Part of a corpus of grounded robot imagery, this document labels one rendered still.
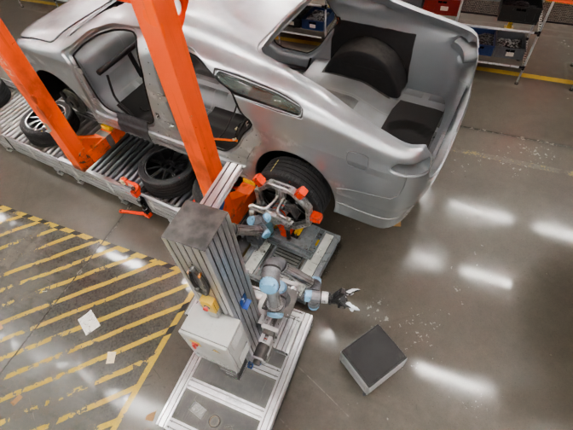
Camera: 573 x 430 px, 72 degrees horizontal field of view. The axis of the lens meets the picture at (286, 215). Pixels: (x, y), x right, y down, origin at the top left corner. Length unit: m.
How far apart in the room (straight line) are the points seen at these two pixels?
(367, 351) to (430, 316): 0.85
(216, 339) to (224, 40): 2.20
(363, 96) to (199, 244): 2.83
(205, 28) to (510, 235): 3.55
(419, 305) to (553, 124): 3.20
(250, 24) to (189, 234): 2.04
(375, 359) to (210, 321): 1.44
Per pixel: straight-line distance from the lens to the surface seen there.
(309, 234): 4.06
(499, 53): 6.49
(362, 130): 2.88
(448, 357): 3.93
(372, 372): 3.40
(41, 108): 4.46
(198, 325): 2.64
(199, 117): 2.85
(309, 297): 2.59
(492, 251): 4.56
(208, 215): 2.03
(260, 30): 3.46
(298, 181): 3.26
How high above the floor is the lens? 3.60
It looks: 53 degrees down
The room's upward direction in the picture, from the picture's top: 7 degrees counter-clockwise
